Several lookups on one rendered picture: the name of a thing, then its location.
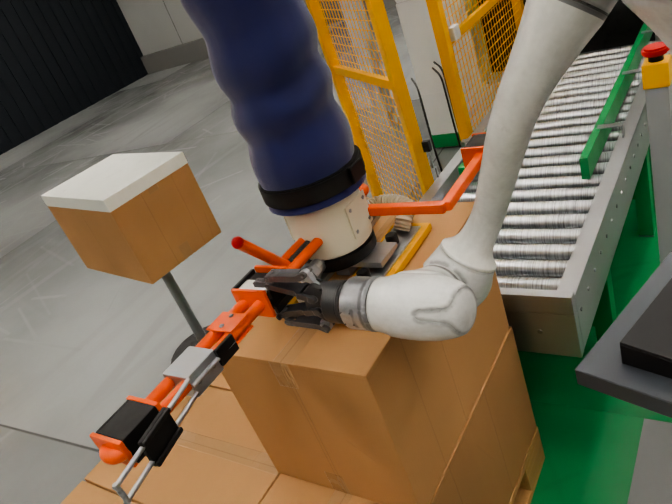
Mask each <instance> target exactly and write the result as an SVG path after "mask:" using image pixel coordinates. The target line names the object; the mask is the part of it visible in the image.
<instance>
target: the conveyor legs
mask: <svg viewBox="0 0 672 504"><path fill-rule="evenodd" d="M632 199H635V204H636V213H637V223H638V232H639V237H654V234H655V230H656V228H655V217H654V205H653V194H652V183H651V172H650V161H649V150H648V151H647V153H646V157H645V160H644V163H643V166H642V169H641V173H640V176H639V179H638V182H637V185H636V188H635V191H634V195H633V198H632ZM616 318H617V314H616V306H615V299H614V292H613V285H612V277H611V270H609V273H608V276H607V279H606V283H605V286H604V289H603V292H602V295H601V298H600V301H599V305H598V308H597V311H596V314H595V317H594V320H593V323H592V327H595V331H596V337H597V342H598V341H599V339H600V338H601V337H602V336H603V334H604V333H605V332H606V331H607V329H608V328H609V327H610V326H611V325H612V323H613V322H614V321H615V320H616Z"/></svg>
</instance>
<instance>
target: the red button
mask: <svg viewBox="0 0 672 504"><path fill-rule="evenodd" d="M669 50H670V49H669V48H668V47H667V46H666V45H665V43H664V42H656V43H651V44H649V45H646V46H645V47H644V48H643V49H642V50H641V55H642V56H644V57H646V58H648V62H650V63H655V62H659V61H662V60H663V59H664V54H666V53H667V51H669Z"/></svg>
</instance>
